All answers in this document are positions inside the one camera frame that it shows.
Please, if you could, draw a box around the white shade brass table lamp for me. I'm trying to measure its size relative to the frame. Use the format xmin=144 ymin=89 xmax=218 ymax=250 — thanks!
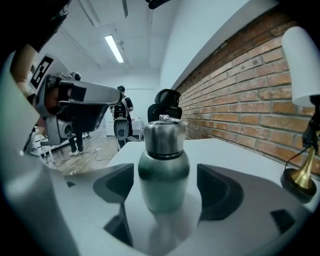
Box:
xmin=279 ymin=26 xmax=320 ymax=204

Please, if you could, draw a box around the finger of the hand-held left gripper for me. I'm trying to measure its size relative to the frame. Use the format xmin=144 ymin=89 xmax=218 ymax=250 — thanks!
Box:
xmin=58 ymin=80 xmax=124 ymax=106
xmin=59 ymin=101 xmax=106 ymax=133

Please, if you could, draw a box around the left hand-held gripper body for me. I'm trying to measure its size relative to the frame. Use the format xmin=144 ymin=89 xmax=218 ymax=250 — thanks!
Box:
xmin=27 ymin=53 xmax=83 ymax=146

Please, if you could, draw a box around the person's left forearm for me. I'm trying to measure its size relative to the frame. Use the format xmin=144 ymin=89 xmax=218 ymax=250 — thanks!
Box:
xmin=10 ymin=44 xmax=38 ymax=87

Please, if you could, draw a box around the person's left hand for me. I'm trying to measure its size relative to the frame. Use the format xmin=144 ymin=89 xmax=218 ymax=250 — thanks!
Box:
xmin=46 ymin=83 xmax=73 ymax=111

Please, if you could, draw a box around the white cable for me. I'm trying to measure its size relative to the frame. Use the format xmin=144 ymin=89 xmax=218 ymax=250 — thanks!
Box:
xmin=67 ymin=149 xmax=107 ymax=173

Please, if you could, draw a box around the long ceiling light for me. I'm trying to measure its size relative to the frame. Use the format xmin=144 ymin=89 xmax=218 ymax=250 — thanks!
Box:
xmin=104 ymin=34 xmax=125 ymax=64

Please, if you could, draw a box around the person's black shirt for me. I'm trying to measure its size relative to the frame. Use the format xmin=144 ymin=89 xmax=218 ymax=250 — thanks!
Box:
xmin=14 ymin=0 xmax=76 ymax=55

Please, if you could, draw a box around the small metal jar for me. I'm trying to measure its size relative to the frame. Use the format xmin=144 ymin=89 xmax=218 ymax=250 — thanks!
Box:
xmin=137 ymin=147 xmax=191 ymax=213

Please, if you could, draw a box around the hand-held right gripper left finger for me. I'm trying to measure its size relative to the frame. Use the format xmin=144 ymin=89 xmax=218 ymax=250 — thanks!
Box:
xmin=49 ymin=163 xmax=137 ymax=256

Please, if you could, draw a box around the black headrest office chair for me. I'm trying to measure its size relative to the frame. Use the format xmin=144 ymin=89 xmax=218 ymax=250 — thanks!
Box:
xmin=147 ymin=88 xmax=183 ymax=125

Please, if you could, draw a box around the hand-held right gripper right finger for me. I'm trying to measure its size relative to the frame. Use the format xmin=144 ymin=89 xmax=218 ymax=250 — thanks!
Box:
xmin=189 ymin=163 xmax=315 ymax=256

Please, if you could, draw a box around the grey cloth covered table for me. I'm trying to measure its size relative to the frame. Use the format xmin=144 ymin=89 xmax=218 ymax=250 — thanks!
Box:
xmin=131 ymin=119 xmax=145 ymax=142

